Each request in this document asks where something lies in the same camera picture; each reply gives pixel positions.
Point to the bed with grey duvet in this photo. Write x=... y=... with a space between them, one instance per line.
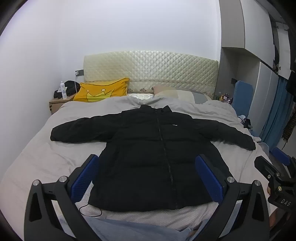
x=46 y=148

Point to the beige grey patchwork pillow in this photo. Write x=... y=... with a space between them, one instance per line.
x=180 y=95

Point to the person's right hand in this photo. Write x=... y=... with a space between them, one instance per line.
x=277 y=220

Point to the brown patterned scarf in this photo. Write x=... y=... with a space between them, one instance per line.
x=289 y=129

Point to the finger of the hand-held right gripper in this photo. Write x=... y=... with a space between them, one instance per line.
x=281 y=154
x=264 y=165

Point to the wall socket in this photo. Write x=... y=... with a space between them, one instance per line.
x=79 y=73

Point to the cluster of small bottles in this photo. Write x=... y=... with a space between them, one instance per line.
x=225 y=97

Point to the black clamp device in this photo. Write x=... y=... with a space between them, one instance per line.
x=248 y=124

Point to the blue curtain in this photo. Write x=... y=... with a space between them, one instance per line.
x=275 y=111

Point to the grey white wardrobe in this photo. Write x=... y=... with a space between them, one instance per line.
x=252 y=34

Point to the black bag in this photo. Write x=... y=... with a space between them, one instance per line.
x=70 y=87

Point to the dark hanging garment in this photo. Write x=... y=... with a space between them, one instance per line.
x=291 y=83

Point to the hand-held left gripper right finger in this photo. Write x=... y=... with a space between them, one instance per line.
x=209 y=179

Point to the white spray bottle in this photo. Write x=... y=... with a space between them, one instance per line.
x=63 y=91

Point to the white dotted bed sheet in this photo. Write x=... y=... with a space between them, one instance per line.
x=143 y=216

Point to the blue padded board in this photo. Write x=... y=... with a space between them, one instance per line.
x=242 y=97

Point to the wooden nightstand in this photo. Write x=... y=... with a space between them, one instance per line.
x=55 y=104

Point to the cream quilted headboard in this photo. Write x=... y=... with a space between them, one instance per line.
x=150 y=67

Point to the black puffer jacket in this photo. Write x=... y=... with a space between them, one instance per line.
x=143 y=150

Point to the yellow crown print pillow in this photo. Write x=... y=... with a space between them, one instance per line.
x=99 y=90

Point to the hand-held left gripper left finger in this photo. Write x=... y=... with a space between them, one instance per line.
x=84 y=179

